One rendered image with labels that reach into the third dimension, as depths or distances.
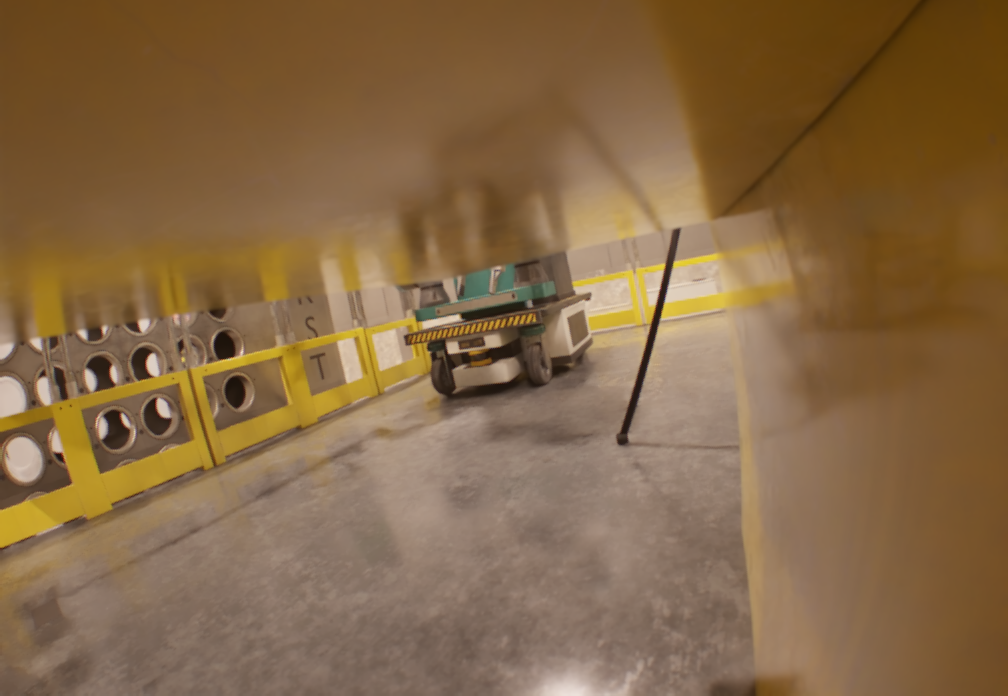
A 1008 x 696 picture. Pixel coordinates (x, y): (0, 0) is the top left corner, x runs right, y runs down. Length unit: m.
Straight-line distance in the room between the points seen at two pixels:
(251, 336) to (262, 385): 0.32
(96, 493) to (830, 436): 1.74
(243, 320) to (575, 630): 2.70
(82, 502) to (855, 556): 1.74
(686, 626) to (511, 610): 0.23
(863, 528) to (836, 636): 0.06
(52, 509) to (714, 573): 1.73
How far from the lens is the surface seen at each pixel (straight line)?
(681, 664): 0.52
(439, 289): 2.06
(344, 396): 2.32
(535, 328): 1.79
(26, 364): 2.50
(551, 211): 0.19
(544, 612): 0.61
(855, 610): 0.17
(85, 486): 1.70
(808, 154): 0.16
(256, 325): 3.02
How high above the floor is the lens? 0.41
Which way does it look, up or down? 3 degrees down
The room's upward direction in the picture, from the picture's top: 12 degrees counter-clockwise
